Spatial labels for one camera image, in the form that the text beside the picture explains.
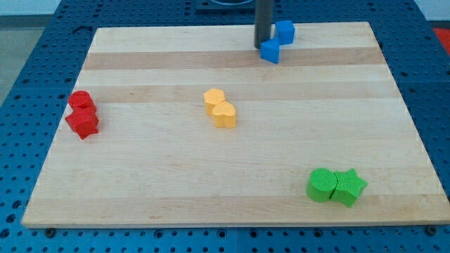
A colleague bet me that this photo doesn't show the yellow heart block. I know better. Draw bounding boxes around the yellow heart block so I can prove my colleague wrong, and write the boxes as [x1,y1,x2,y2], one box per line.
[212,101,236,128]

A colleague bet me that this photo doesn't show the yellow hexagon block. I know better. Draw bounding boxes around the yellow hexagon block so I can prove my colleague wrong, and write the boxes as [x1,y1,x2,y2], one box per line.
[203,89,226,115]

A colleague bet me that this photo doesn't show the blue triangle block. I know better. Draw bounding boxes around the blue triangle block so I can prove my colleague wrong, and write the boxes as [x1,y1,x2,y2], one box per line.
[259,38,280,64]

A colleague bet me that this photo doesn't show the red star block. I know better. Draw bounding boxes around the red star block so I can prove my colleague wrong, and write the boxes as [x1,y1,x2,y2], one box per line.
[65,108,99,139]

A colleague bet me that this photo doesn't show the green star block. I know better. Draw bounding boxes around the green star block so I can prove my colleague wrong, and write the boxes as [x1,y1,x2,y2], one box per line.
[330,168,368,208]

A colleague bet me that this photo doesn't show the red cylinder block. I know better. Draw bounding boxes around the red cylinder block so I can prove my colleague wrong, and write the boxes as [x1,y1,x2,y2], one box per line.
[68,91,96,112]

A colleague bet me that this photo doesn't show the blue cube block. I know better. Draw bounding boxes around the blue cube block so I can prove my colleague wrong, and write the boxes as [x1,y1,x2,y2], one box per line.
[274,20,295,45]

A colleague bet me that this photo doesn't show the light wooden board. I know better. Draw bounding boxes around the light wooden board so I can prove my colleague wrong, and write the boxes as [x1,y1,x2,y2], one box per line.
[22,22,449,228]

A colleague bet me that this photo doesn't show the green cylinder block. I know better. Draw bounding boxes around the green cylinder block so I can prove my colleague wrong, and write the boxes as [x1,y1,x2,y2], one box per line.
[306,168,338,202]

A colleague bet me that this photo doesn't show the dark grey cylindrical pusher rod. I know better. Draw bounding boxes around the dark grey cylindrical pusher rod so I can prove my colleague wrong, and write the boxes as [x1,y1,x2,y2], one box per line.
[254,0,274,49]

